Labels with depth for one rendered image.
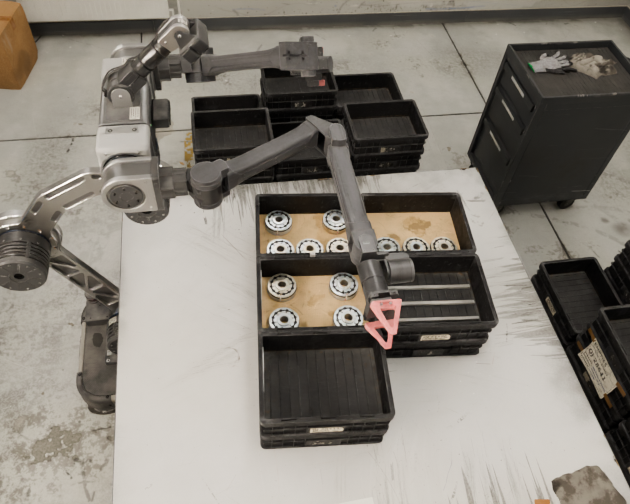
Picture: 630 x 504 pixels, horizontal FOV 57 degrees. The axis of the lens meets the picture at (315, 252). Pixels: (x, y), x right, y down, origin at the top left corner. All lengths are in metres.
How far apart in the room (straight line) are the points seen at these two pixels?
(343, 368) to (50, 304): 1.75
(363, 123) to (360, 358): 1.64
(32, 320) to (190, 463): 1.48
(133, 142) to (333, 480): 1.16
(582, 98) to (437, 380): 1.65
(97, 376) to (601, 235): 2.88
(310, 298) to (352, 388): 0.36
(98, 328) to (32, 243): 0.72
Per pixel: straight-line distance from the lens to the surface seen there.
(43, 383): 2.99
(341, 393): 1.90
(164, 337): 2.15
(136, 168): 1.53
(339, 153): 1.59
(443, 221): 2.37
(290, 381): 1.90
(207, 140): 3.11
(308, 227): 2.25
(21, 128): 4.18
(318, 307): 2.04
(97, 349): 2.72
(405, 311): 2.08
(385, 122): 3.29
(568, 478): 2.14
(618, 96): 3.27
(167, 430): 2.00
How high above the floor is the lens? 2.55
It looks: 52 degrees down
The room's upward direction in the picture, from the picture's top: 7 degrees clockwise
